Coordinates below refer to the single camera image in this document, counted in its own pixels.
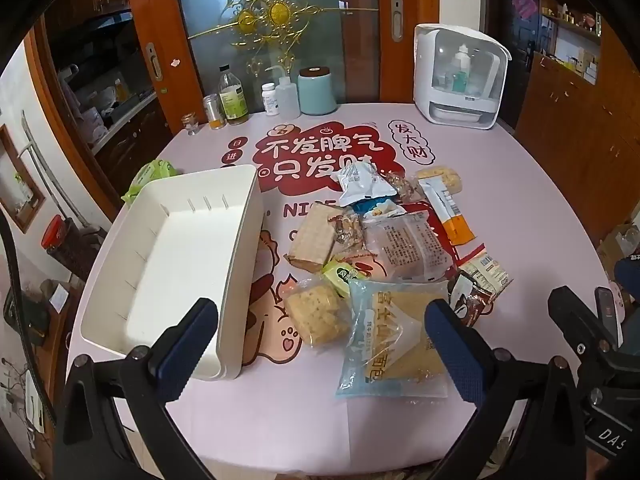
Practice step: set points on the brown red snack packet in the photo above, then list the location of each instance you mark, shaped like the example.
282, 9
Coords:
470, 300

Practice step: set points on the white plastic storage bin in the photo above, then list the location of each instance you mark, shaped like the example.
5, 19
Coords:
170, 265

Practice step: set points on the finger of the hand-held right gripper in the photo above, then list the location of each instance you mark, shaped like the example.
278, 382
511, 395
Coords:
611, 312
582, 325

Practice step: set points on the blue clear toast packet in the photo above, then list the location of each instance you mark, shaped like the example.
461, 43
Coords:
395, 340

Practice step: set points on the wooden cabinet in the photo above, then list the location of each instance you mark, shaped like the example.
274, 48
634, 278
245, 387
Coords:
585, 140

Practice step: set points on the red lid container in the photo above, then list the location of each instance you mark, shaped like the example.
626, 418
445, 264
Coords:
55, 232

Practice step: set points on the clear rice cracker packet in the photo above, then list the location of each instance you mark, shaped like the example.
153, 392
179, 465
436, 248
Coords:
317, 312

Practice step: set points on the teal canister brown lid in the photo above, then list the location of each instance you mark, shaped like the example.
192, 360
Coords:
317, 92

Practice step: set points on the small jar orange contents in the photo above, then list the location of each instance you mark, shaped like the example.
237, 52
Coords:
212, 112

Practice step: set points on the blue white snack packet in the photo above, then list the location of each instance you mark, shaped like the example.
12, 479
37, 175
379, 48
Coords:
380, 207

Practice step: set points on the small green snack packet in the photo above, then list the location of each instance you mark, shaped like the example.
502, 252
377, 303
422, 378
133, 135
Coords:
345, 277

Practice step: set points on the wooden picture frame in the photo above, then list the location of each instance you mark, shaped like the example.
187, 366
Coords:
20, 180

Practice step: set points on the white pill bottle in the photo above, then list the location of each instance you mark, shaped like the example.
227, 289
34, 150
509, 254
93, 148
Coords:
270, 100

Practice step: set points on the green wet wipes pack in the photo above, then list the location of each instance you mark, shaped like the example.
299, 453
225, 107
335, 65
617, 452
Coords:
150, 175

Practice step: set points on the white teal bottle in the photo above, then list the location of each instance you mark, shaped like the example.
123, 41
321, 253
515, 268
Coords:
461, 65

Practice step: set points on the crumpled white snack packet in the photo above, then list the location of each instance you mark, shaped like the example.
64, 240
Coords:
362, 182

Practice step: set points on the clear squeeze wash bottle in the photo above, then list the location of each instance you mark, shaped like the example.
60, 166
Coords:
287, 95

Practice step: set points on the glass bottle green label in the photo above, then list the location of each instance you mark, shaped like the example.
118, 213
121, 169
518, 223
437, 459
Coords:
233, 97

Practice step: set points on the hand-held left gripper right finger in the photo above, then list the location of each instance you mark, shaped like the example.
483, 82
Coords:
452, 347

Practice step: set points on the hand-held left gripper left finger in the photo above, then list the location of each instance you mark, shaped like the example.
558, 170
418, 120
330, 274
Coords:
184, 347

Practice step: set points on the small clear glass jar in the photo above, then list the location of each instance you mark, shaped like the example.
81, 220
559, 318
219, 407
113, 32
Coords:
190, 124

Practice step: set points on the white red striped snack packet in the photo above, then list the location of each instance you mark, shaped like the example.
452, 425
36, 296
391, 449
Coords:
487, 270

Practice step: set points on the white orange snack bar packet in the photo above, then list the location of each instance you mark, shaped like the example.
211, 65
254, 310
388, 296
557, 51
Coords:
447, 212

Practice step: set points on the dark nut candy packet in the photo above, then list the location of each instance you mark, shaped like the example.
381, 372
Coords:
347, 232

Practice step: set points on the glass sliding door gold ornament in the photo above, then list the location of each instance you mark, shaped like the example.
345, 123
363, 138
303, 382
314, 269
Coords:
280, 15

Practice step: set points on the large clear bread packet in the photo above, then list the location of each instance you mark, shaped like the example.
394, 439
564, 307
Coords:
407, 250

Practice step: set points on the clear puffed rice packet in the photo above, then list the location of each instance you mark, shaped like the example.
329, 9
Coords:
447, 177

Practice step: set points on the cracker sandwich packet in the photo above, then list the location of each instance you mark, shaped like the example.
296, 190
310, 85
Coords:
312, 237

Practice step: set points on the clear peanut brittle packet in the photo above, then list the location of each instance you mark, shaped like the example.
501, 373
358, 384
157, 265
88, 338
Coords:
405, 187

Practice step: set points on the white countertop appliance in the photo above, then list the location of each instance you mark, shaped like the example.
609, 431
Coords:
460, 77

